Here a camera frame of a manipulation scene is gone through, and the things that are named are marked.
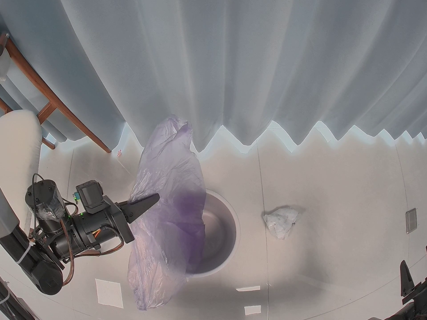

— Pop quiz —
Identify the wooden chair with cream cushions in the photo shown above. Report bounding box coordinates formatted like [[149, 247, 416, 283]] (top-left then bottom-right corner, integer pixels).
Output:
[[0, 32, 112, 232]]

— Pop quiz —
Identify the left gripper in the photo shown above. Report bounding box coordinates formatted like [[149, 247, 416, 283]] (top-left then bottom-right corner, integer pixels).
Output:
[[74, 194, 160, 251]]

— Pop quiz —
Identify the white trash bin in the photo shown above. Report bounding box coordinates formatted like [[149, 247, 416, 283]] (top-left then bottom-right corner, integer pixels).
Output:
[[180, 188, 240, 278]]

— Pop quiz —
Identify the purple plastic bag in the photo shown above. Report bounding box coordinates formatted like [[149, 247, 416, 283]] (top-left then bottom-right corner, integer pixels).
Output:
[[127, 115, 207, 311]]

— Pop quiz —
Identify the black cable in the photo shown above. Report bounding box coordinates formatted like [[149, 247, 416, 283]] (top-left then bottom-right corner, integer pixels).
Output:
[[31, 174, 45, 212]]

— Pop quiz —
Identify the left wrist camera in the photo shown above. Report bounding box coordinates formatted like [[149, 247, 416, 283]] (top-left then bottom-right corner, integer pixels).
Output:
[[75, 180, 112, 217]]

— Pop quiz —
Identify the crumpled white paper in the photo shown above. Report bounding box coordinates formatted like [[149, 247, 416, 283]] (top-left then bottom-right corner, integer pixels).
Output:
[[263, 207, 300, 240]]

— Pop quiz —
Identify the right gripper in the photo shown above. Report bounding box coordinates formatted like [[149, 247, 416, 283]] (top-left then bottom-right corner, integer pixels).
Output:
[[385, 260, 427, 320]]

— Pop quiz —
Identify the pale blue curtain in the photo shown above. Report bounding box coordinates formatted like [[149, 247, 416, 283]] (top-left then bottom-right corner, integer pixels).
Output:
[[0, 0, 427, 154]]

